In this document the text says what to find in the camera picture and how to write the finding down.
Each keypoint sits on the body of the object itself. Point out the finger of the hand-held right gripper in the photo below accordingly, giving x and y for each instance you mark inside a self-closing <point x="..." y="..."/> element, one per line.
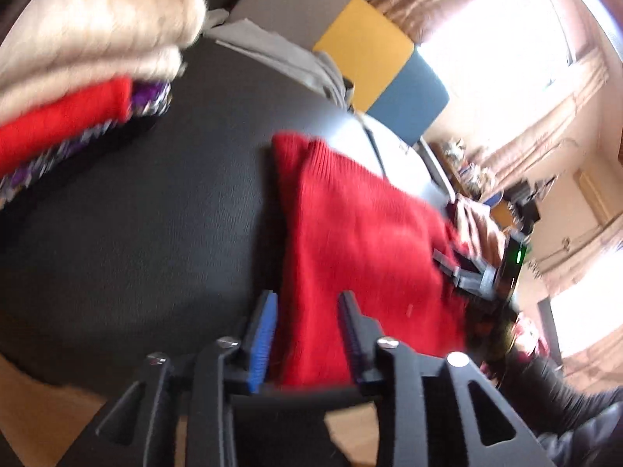
<point x="469" y="283"/>
<point x="445" y="258"/>

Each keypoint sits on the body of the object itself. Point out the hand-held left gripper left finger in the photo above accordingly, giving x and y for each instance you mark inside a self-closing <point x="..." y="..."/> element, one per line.
<point x="260" y="340"/>

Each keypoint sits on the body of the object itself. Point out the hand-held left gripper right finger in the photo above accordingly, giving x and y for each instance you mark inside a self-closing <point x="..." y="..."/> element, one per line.
<point x="353" y="335"/>

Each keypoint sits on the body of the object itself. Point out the red knitted sweater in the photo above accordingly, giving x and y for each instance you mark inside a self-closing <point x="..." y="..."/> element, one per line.
<point x="365" y="233"/>

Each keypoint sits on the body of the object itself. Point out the pink knitted sweater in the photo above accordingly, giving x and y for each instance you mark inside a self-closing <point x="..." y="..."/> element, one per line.
<point x="479" y="224"/>

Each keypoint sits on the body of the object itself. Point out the wooden cabinet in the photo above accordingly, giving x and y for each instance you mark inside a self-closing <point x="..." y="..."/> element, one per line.
<point x="504" y="214"/>

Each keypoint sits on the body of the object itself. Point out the black monitor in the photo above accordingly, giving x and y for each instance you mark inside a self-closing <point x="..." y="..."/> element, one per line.
<point x="528" y="202"/>

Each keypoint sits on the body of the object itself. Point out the small side window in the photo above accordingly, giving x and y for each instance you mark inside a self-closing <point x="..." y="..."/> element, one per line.
<point x="591" y="316"/>

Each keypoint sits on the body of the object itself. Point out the white deer print cushion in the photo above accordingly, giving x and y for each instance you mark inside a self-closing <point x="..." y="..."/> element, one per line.
<point x="404" y="155"/>

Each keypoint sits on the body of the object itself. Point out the beige air conditioner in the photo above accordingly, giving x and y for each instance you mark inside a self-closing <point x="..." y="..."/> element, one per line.
<point x="594" y="194"/>

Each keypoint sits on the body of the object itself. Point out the large bright window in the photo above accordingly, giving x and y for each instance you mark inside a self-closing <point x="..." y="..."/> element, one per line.
<point x="501" y="73"/>

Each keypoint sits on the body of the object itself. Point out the grey yellow blue armchair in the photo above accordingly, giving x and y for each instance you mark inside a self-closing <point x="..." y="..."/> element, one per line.
<point x="370" y="34"/>

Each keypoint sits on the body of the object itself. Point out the grey garment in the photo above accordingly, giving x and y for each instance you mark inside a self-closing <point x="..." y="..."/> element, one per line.
<point x="277" y="48"/>

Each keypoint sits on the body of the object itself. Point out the folded red garment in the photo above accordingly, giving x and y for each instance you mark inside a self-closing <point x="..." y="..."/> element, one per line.
<point x="58" y="116"/>

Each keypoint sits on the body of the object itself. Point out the cream knitted sweater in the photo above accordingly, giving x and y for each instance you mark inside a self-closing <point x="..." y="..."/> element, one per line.
<point x="97" y="24"/>

